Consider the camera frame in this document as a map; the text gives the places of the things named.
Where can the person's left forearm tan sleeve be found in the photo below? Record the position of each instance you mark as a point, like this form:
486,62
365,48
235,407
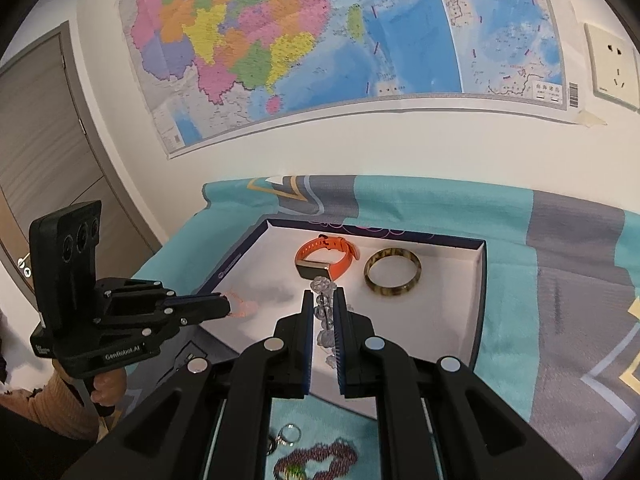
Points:
45,405

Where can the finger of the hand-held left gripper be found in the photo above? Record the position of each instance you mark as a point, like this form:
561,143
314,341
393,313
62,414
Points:
205,311
195,299

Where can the person's left hand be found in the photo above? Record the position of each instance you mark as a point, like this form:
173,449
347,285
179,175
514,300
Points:
107,391

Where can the brown yellow bangle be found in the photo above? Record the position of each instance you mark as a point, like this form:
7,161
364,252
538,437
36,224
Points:
372,285

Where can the orange smart watch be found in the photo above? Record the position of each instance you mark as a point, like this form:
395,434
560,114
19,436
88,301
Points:
320,267

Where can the colourful wall map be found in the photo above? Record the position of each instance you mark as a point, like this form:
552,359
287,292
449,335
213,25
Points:
325,45

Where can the white box with navy rim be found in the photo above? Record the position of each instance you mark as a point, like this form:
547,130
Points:
430,325

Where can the white wall socket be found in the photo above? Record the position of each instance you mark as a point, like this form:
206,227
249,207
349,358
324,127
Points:
612,67

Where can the grey brown door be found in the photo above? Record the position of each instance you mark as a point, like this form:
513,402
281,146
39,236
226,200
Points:
55,150

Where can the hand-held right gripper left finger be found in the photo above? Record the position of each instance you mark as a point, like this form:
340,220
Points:
307,345

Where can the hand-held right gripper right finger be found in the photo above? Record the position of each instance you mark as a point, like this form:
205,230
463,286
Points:
339,345

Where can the teal grey printed blanket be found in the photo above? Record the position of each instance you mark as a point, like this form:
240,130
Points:
540,300

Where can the green pendant with yellow loop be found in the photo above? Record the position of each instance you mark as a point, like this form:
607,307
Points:
294,473

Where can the strip of masking tape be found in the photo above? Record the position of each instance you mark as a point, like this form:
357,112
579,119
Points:
592,120

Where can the person's dark clothing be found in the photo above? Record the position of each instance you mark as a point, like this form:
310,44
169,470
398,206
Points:
35,455

